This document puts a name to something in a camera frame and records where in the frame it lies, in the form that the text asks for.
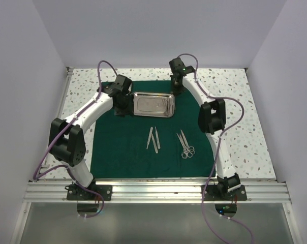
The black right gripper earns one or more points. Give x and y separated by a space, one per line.
176 91

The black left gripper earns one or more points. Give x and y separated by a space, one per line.
129 110

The stainless steel instrument tray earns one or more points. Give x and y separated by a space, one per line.
150 104

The steel scalpel handle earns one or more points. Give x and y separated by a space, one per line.
157 138
152 138

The dark green surgical cloth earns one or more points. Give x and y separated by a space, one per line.
119 147

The steel forceps with ring handles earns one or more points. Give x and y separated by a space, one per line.
186 152

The steel surgical scissors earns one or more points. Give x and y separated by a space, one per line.
191 148

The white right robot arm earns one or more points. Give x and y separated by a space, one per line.
211 121

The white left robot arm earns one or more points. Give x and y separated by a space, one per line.
66 141

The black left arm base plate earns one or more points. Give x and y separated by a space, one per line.
76 193

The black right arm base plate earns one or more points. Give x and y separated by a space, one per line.
214 193

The aluminium extrusion rail frame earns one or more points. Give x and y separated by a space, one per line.
168 209

